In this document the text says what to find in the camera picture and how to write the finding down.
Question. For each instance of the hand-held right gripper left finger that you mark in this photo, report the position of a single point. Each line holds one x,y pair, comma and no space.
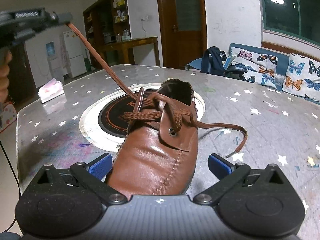
100,166

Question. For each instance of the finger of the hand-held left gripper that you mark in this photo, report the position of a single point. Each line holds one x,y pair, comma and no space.
63,18

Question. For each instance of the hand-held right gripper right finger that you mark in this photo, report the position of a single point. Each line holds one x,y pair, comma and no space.
220,166

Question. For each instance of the brown leather shoe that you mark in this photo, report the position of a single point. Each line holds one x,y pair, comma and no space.
155,160

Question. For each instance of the person's left hand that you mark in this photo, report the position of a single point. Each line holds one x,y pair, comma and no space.
4,77

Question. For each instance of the white fridge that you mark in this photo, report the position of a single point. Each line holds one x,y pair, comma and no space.
73,52

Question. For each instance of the water dispenser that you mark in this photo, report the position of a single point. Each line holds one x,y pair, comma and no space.
51,55

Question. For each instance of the dark wooden shelf cabinet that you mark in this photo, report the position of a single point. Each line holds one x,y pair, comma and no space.
105,17

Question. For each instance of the round black induction hob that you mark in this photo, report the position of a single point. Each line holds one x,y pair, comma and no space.
110,120

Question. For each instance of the green broom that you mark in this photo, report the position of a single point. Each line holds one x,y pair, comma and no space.
87,62

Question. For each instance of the glass pitcher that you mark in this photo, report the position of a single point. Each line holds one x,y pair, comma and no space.
125,35

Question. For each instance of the wooden side table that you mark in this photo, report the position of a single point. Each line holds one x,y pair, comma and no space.
130,43

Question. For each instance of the pink tissue pack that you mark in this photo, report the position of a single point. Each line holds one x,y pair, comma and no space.
51,91

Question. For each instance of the dotted white box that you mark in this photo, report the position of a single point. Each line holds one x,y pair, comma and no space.
8,116

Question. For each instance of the dark blue backpack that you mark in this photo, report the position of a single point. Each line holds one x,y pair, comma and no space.
212,61

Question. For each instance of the book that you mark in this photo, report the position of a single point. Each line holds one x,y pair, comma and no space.
229,61

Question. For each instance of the long butterfly print cushion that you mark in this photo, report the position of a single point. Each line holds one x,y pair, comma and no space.
257,67

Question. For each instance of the square butterfly print cushion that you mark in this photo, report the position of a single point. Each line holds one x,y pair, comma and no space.
302,77

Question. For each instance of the brown wooden door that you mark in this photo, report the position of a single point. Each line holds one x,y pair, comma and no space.
185,35

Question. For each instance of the green framed window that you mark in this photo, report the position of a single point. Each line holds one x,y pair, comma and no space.
287,10

